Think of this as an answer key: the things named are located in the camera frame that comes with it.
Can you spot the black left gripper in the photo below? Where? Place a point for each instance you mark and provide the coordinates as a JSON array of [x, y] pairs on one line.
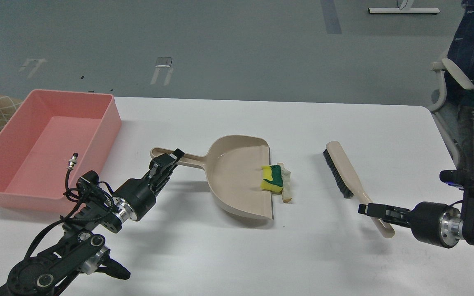
[[141, 193]]

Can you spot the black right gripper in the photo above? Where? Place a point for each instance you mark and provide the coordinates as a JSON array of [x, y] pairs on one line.
[[432, 223]]

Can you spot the beige hand brush black bristles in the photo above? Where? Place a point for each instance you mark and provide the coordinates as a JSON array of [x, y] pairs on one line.
[[346, 177]]

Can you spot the beige plastic dustpan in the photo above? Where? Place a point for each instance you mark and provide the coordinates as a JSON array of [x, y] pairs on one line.
[[233, 172]]

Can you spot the yellow green sponge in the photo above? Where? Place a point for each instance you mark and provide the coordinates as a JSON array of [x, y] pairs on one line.
[[272, 178]]

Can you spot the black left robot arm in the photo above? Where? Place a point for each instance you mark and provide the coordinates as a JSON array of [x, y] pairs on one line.
[[69, 247]]

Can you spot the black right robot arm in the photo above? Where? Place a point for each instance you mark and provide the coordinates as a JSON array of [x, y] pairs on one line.
[[461, 180]]

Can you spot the pink plastic bin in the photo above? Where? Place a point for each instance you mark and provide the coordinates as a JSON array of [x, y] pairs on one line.
[[41, 137]]

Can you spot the white desk foot bar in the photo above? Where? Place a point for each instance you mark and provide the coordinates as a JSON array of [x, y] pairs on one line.
[[403, 7]]

